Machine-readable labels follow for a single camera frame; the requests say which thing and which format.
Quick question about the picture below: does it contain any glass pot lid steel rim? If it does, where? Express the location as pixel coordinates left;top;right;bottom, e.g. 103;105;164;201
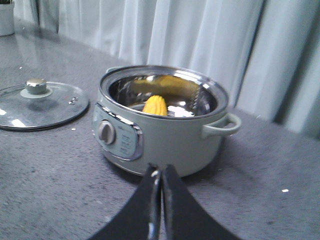
0;78;90;131

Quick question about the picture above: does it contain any white pleated curtain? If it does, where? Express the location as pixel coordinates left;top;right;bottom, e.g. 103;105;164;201
14;0;320;139

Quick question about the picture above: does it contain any pale green electric cooking pot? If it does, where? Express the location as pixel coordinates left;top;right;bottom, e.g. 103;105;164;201
93;65;242;177

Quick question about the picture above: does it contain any yellow corn cob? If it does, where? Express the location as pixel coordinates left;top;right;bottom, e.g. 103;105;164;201
142;95;168;116

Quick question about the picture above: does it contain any white plant pot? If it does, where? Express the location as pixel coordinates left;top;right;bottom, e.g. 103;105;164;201
0;0;15;37

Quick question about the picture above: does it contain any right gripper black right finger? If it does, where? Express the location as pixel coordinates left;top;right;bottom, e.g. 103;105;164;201
161;165;239;240

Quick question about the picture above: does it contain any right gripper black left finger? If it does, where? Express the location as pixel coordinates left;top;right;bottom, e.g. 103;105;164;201
90;164;162;240

